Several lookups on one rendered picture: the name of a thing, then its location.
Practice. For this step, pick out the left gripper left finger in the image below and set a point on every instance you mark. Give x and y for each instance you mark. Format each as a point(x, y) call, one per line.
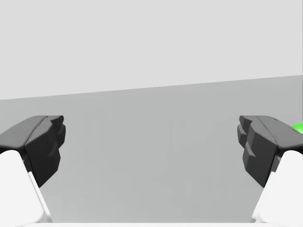
point(35, 151)

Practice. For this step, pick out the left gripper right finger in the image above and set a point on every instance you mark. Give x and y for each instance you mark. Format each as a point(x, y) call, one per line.
point(262, 153)

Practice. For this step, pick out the green ball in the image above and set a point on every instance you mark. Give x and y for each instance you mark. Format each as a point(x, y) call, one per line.
point(298, 128)

